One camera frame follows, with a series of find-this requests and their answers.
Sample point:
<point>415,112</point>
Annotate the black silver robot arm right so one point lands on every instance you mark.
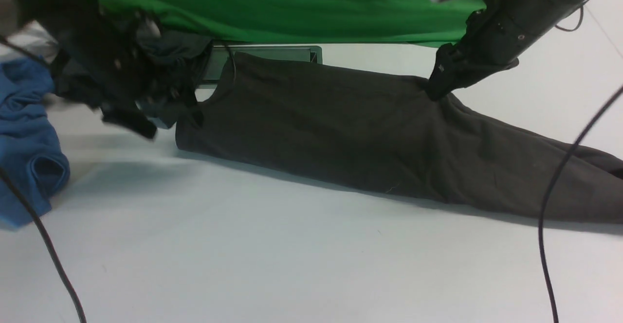
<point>494,39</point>

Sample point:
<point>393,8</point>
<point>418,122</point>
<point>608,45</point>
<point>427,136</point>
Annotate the dark gray long-sleeved shirt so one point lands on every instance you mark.
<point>371,132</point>

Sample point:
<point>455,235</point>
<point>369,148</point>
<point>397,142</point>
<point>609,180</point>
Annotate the blue crumpled garment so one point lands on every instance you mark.
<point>30,151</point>

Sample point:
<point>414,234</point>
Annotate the dark teal crumpled garment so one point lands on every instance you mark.
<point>75,85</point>

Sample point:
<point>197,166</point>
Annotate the green backdrop cloth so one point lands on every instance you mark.
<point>313,21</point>

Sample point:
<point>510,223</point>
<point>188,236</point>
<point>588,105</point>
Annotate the white crumpled garment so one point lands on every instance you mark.
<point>32,38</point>

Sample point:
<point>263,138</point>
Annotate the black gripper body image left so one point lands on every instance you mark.
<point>171,97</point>

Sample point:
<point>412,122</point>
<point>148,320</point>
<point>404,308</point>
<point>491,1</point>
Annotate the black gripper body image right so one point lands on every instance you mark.
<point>456,69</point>

